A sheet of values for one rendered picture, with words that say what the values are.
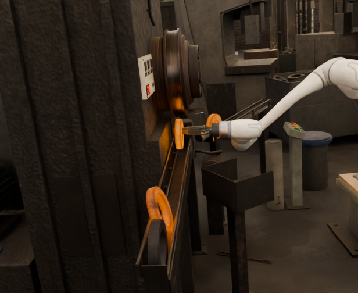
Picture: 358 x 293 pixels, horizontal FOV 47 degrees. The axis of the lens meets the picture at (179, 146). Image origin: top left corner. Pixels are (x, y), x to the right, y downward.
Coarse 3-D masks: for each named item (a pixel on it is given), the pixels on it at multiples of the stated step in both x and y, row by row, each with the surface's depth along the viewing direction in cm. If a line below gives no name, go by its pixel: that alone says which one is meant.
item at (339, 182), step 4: (336, 180) 261; (340, 180) 258; (340, 184) 256; (344, 184) 251; (344, 188) 250; (348, 188) 245; (348, 192) 244; (352, 192) 239; (352, 196) 239; (356, 196) 233; (356, 200) 233
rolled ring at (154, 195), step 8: (152, 192) 151; (160, 192) 158; (152, 200) 148; (160, 200) 161; (152, 208) 147; (160, 208) 162; (168, 208) 161; (152, 216) 147; (160, 216) 148; (168, 216) 160; (168, 224) 156; (168, 232) 151
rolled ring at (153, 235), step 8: (152, 224) 129; (160, 224) 130; (152, 232) 126; (160, 232) 129; (152, 240) 125; (160, 240) 139; (152, 248) 124; (160, 248) 139; (152, 256) 124; (160, 256) 138; (152, 264) 124; (160, 264) 126
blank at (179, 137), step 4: (176, 120) 209; (180, 120) 209; (176, 124) 207; (180, 124) 207; (176, 128) 206; (180, 128) 206; (176, 132) 206; (180, 132) 205; (176, 136) 206; (180, 136) 206; (176, 140) 206; (180, 140) 206; (176, 144) 208; (180, 144) 208; (176, 148) 211; (180, 148) 211
